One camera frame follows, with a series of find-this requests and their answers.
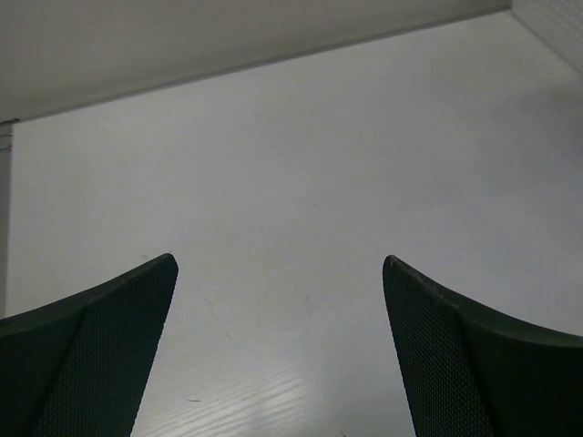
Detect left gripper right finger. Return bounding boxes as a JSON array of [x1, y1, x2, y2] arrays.
[[383, 255, 582, 436]]

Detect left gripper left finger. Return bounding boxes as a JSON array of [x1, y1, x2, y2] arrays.
[[1, 253, 179, 436]]

